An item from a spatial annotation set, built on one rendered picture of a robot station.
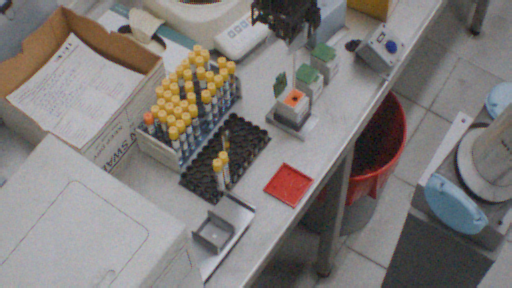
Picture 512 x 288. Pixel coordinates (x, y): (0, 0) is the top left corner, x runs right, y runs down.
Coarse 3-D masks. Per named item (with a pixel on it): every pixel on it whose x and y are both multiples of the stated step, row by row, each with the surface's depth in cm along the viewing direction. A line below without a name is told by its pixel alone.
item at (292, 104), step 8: (288, 88) 137; (280, 96) 136; (288, 96) 136; (296, 96) 136; (304, 96) 137; (280, 104) 136; (288, 104) 135; (296, 104) 135; (304, 104) 136; (280, 112) 139; (288, 112) 137; (296, 112) 135; (304, 112) 138; (296, 120) 137
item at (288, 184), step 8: (280, 168) 136; (288, 168) 137; (280, 176) 136; (288, 176) 136; (296, 176) 136; (304, 176) 136; (272, 184) 135; (280, 184) 135; (288, 184) 135; (296, 184) 135; (304, 184) 135; (272, 192) 134; (280, 192) 135; (288, 192) 134; (296, 192) 134; (304, 192) 134; (280, 200) 134; (288, 200) 134; (296, 200) 134
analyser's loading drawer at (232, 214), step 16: (224, 192) 129; (224, 208) 129; (240, 208) 129; (256, 208) 127; (208, 224) 127; (224, 224) 125; (240, 224) 127; (192, 240) 126; (208, 240) 122; (224, 240) 126; (208, 256) 124; (208, 272) 123
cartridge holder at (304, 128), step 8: (272, 112) 142; (272, 120) 141; (280, 120) 140; (288, 120) 138; (304, 120) 139; (312, 120) 141; (288, 128) 140; (296, 128) 139; (304, 128) 140; (312, 128) 140; (304, 136) 139
